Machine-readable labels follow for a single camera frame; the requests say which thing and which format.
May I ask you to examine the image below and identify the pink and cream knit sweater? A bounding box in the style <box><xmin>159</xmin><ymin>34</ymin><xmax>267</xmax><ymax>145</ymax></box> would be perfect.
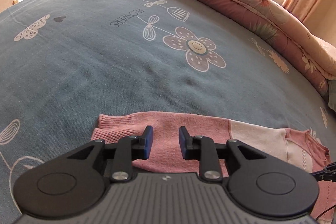
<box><xmin>91</xmin><ymin>111</ymin><xmax>333</xmax><ymax>222</ymax></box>

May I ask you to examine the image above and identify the blue-green flowers pillow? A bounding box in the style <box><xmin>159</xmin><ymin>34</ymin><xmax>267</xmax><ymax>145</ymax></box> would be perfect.
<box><xmin>327</xmin><ymin>80</ymin><xmax>336</xmax><ymax>112</ymax></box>

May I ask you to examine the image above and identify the blue floral bed sheet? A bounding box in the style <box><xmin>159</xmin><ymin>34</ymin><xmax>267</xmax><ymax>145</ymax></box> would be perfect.
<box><xmin>1</xmin><ymin>0</ymin><xmax>335</xmax><ymax>223</ymax></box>

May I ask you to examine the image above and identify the pink floral folded quilt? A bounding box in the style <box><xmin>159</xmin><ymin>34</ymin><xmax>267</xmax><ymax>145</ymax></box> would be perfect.
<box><xmin>99</xmin><ymin>0</ymin><xmax>336</xmax><ymax>101</ymax></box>

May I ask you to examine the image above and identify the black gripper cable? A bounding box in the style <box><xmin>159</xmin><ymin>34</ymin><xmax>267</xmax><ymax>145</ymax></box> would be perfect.
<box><xmin>313</xmin><ymin>203</ymin><xmax>336</xmax><ymax>222</ymax></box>

